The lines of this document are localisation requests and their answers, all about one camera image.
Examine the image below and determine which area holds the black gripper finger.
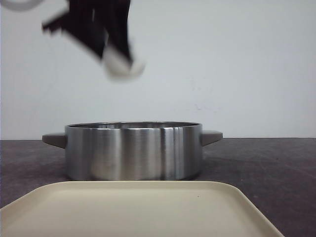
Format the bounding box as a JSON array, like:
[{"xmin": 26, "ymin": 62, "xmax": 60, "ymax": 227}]
[
  {"xmin": 62, "ymin": 24, "xmax": 106, "ymax": 59},
  {"xmin": 107, "ymin": 14, "xmax": 133, "ymax": 66}
]

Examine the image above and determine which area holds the panda bun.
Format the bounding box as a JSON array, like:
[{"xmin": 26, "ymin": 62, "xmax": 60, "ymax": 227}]
[{"xmin": 101, "ymin": 38, "xmax": 146, "ymax": 80}]

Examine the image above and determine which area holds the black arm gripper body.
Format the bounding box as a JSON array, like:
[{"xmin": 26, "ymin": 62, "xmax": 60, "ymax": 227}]
[{"xmin": 42, "ymin": 0, "xmax": 130, "ymax": 37}]

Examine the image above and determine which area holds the cream plastic tray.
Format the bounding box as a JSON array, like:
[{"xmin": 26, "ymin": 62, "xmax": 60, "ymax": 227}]
[{"xmin": 0, "ymin": 181, "xmax": 281, "ymax": 237}]

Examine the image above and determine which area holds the stainless steel steamer pot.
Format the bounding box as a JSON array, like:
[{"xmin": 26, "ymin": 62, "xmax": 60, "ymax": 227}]
[{"xmin": 42, "ymin": 121, "xmax": 223, "ymax": 181}]

